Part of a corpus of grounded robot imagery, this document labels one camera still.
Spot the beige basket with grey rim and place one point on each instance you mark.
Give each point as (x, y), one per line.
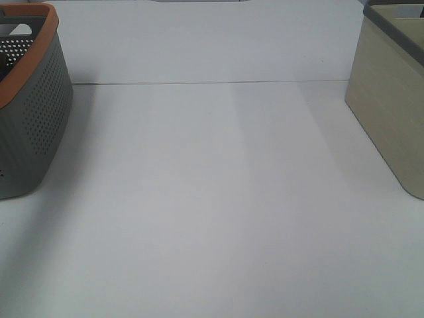
(385, 87)

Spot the grey basket with orange rim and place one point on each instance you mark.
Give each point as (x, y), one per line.
(36, 97)

